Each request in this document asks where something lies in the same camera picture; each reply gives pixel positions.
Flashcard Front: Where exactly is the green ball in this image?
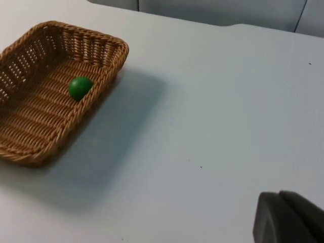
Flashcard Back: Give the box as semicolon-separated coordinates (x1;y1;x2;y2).
68;76;94;101

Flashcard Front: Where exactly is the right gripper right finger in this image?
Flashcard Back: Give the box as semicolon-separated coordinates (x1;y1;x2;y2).
279;190;324;243

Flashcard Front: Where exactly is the pale brown wicker basket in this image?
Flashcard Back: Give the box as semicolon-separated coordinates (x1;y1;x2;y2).
0;20;130;168

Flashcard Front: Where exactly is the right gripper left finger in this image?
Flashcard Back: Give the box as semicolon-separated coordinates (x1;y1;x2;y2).
252;191;317;243

